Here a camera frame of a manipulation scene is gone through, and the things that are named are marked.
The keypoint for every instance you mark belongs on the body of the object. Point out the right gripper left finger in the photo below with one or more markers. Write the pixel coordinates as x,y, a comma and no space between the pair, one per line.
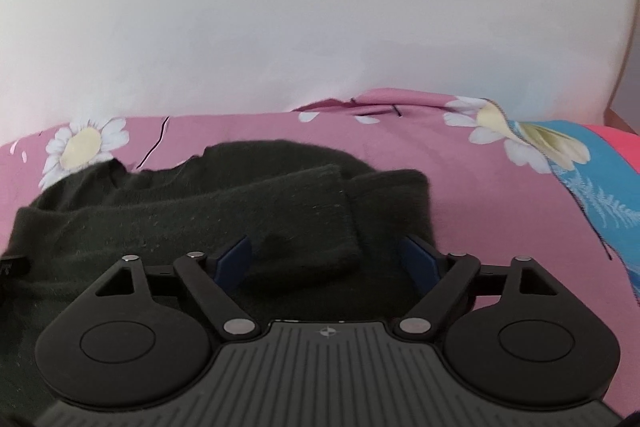
209,280

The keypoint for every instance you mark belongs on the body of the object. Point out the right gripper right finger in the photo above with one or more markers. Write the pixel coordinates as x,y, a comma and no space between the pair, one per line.
445,284

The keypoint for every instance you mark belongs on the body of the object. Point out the black knit garment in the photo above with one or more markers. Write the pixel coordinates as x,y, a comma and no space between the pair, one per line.
325,230

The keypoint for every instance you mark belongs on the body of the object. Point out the pink floral bed sheet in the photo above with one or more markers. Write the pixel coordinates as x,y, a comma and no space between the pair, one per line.
492,194

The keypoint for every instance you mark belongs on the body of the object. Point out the blue floral blanket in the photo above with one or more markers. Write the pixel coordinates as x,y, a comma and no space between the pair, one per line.
604,184

